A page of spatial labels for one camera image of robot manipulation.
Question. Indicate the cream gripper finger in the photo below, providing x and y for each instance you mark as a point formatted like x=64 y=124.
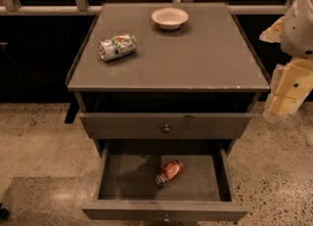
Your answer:
x=273 y=33
x=290 y=85

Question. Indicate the red coke can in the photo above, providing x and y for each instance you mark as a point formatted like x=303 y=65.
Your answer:
x=169 y=172

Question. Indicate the brass top drawer knob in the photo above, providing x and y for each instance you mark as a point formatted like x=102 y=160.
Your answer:
x=166 y=128

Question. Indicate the brass drawer knob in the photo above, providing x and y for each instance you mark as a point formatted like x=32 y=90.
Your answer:
x=166 y=219
x=166 y=128

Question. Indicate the grey drawer cabinet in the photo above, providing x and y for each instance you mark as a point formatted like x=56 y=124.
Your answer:
x=205 y=66

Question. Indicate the green white soda can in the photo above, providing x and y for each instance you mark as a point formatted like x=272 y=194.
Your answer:
x=117 y=47

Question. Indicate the brass middle drawer knob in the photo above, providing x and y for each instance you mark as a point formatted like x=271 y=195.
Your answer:
x=166 y=219

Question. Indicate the closed top drawer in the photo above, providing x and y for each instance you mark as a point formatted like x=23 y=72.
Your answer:
x=150 y=125

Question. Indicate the open middle drawer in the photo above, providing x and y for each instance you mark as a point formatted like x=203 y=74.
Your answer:
x=127 y=190

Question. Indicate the white bowl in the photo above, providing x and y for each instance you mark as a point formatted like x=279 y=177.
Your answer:
x=169 y=18

